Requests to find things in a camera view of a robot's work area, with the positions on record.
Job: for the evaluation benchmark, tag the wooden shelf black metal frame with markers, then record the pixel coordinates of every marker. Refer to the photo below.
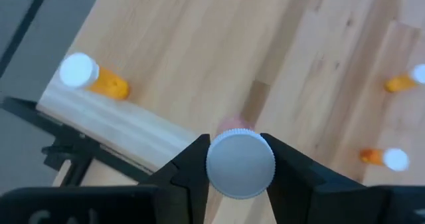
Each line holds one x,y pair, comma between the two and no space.
166,51

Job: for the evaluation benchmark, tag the orange medicine bottle white cap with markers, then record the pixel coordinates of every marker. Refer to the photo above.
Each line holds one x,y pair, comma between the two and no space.
395,159
398,83
109,84

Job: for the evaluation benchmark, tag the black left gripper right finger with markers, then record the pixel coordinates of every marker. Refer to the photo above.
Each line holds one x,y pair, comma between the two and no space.
332,204

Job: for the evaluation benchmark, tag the pink medicine bottle white cap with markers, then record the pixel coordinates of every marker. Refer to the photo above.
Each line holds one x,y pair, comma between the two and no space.
240,164

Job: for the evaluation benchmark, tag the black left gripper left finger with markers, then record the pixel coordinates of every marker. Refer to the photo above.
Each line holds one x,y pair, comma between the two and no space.
99,207

